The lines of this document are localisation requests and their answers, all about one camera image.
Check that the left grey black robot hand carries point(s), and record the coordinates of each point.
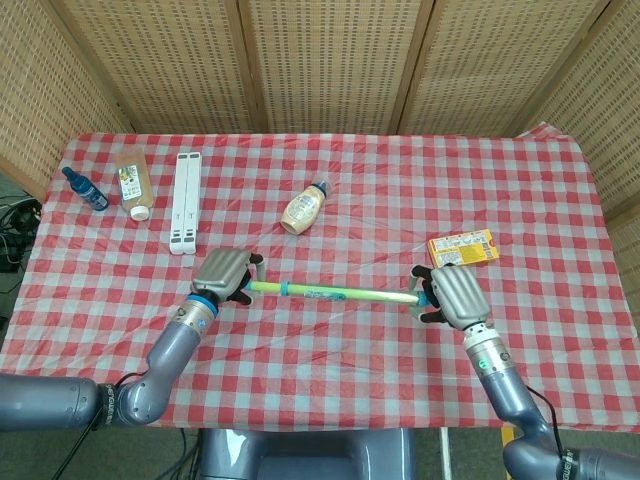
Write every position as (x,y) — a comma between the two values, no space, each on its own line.
(222,272)

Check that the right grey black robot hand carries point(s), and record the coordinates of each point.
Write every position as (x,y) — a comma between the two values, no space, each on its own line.
(457,295)

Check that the long green water squirter tube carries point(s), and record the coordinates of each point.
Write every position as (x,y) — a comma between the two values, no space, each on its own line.
(370,294)

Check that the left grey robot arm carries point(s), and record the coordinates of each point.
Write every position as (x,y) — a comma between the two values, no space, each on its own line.
(170,350)

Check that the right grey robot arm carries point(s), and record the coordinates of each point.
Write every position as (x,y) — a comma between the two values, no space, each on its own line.
(510,395)

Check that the yellow cardboard box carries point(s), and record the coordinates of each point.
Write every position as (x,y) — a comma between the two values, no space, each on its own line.
(462,248)

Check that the white folded laptop stand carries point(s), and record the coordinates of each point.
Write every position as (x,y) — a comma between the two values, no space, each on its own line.
(186,205)

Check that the beige mayonnaise squeeze bottle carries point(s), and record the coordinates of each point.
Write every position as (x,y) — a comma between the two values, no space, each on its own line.
(302,210)

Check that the red white checkered tablecloth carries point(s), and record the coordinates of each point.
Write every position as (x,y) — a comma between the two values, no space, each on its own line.
(320,365)

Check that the grey robot torso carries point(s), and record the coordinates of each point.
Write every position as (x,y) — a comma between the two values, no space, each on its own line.
(305,455)

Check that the wicker wooden folding screen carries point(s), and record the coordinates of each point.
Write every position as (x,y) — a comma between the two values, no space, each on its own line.
(330,65)

